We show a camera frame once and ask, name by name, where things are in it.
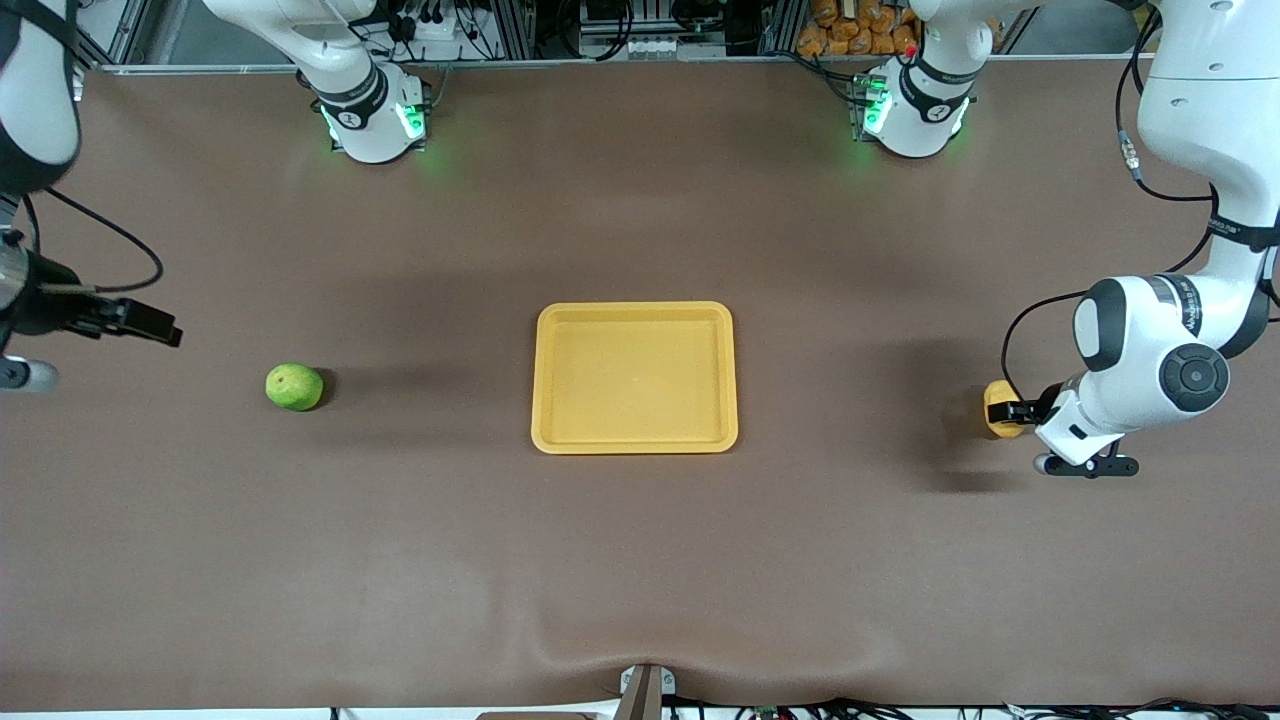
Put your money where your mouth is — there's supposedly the yellow potato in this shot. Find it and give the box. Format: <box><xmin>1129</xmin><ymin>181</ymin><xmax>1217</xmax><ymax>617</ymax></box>
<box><xmin>983</xmin><ymin>379</ymin><xmax>1030</xmax><ymax>441</ymax></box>

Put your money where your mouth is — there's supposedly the green apple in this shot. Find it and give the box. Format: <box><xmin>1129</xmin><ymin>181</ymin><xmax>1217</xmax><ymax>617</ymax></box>
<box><xmin>265</xmin><ymin>363</ymin><xmax>325</xmax><ymax>412</ymax></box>

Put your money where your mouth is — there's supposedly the yellow plastic tray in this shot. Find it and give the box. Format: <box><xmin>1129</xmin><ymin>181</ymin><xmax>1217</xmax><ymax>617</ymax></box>
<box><xmin>531</xmin><ymin>301</ymin><xmax>740</xmax><ymax>456</ymax></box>

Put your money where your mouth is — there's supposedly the orange packaged snacks pile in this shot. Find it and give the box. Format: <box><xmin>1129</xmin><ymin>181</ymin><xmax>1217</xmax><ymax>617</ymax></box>
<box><xmin>797</xmin><ymin>0</ymin><xmax>923</xmax><ymax>58</ymax></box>

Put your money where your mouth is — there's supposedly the brown table mat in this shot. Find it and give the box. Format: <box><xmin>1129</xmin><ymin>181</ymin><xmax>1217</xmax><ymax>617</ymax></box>
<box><xmin>0</xmin><ymin>58</ymin><xmax>1280</xmax><ymax>713</ymax></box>

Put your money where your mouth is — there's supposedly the white power strip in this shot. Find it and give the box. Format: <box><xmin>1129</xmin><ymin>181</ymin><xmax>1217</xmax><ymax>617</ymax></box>
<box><xmin>385</xmin><ymin>0</ymin><xmax>483</xmax><ymax>44</ymax></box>

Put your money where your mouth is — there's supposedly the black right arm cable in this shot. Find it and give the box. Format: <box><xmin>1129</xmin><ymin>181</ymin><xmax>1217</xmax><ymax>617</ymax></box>
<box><xmin>20</xmin><ymin>184</ymin><xmax>165</xmax><ymax>297</ymax></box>

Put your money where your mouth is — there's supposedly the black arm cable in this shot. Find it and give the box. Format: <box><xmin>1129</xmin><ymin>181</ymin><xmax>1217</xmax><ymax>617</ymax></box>
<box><xmin>20</xmin><ymin>184</ymin><xmax>165</xmax><ymax>297</ymax></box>
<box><xmin>1002</xmin><ymin>0</ymin><xmax>1280</xmax><ymax>403</ymax></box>

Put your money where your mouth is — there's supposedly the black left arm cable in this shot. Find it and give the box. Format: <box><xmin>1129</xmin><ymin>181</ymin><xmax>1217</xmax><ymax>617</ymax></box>
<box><xmin>1002</xmin><ymin>0</ymin><xmax>1280</xmax><ymax>403</ymax></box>

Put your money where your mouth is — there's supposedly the aluminium frame post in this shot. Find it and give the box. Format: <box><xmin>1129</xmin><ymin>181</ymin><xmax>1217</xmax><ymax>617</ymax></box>
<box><xmin>76</xmin><ymin>0</ymin><xmax>153</xmax><ymax>75</ymax></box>

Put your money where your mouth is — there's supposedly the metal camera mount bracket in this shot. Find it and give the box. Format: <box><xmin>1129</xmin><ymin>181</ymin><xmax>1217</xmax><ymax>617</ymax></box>
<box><xmin>618</xmin><ymin>663</ymin><xmax>678</xmax><ymax>720</ymax></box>

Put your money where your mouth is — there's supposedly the aluminium table edge rail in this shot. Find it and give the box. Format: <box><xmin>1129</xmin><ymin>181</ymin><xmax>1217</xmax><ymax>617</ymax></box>
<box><xmin>80</xmin><ymin>54</ymin><xmax>1151</xmax><ymax>76</ymax></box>

